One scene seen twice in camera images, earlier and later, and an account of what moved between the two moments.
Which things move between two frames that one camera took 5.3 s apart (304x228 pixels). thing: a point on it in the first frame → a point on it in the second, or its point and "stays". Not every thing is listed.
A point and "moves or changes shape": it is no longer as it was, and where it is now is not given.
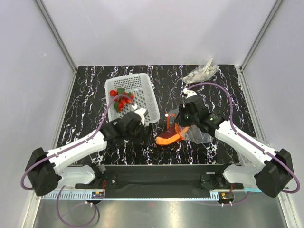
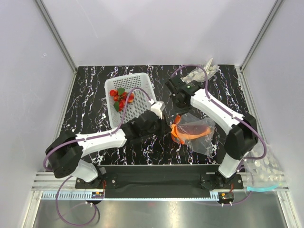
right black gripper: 182,108 → 186,108
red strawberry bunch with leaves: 121,97 stays
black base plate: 159,181 stays
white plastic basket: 140,85 stays
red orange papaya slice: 174,135 moves or changes shape
